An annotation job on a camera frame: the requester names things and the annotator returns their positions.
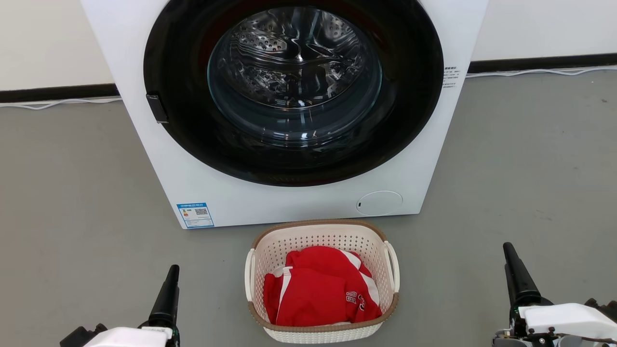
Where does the steel washing drum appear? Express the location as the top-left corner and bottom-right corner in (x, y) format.
(207, 6), (383, 147)

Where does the white floor cable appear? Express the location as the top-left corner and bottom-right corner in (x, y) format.
(466, 66), (617, 79)
(0, 96), (122, 110)

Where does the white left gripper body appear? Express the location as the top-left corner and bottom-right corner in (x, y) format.
(83, 326), (181, 347)

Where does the round black washer door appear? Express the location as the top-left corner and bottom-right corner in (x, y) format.
(143, 0), (444, 187)

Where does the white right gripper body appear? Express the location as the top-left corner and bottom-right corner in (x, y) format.
(493, 303), (617, 347)

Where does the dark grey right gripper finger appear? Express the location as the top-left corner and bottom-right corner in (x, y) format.
(503, 242), (553, 309)

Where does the red and white garment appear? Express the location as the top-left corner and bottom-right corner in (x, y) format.
(263, 246), (382, 327)

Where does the white perforated laundry basket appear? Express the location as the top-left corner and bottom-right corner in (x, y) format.
(244, 219), (401, 344)

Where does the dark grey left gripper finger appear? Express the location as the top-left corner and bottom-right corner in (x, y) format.
(148, 265), (180, 329)

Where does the round white filter cover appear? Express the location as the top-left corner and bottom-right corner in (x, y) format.
(356, 191), (403, 217)

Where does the white front-load washing machine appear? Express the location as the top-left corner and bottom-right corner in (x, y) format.
(80, 0), (490, 230)

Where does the black door latch handle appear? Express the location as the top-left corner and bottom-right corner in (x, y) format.
(146, 94), (169, 123)

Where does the blue energy label sticker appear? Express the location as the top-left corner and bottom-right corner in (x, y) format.
(176, 202), (215, 229)

